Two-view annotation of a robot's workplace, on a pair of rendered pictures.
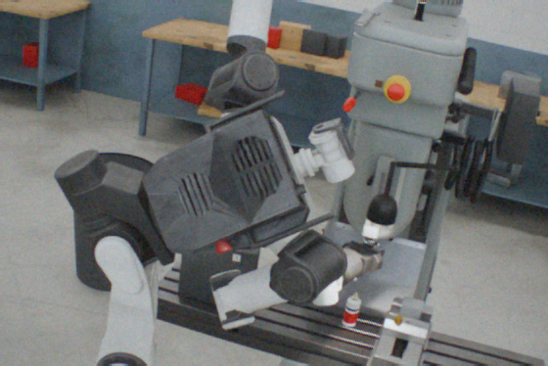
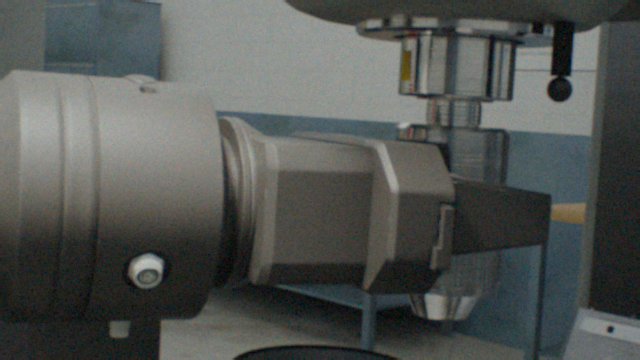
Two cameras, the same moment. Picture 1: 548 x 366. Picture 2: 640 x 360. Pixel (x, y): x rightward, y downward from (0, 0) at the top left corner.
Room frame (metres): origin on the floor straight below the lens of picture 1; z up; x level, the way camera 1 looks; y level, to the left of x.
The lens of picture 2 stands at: (1.45, -0.50, 1.27)
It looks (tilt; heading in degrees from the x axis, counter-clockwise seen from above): 4 degrees down; 33
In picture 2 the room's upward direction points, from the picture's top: 3 degrees clockwise
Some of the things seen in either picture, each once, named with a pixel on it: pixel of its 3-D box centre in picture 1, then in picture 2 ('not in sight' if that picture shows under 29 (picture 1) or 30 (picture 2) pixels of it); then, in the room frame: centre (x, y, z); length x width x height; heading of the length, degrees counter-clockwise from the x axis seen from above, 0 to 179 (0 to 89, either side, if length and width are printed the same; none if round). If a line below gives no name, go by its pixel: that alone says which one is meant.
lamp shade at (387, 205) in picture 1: (383, 206); not in sight; (1.61, -0.29, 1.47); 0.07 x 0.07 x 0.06
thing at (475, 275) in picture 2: not in sight; (446, 218); (1.82, -0.32, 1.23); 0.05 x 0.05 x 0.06
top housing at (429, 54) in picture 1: (412, 49); not in sight; (1.84, -0.33, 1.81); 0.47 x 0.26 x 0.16; 166
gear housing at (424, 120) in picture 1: (404, 95); not in sight; (1.86, -0.33, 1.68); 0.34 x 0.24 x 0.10; 166
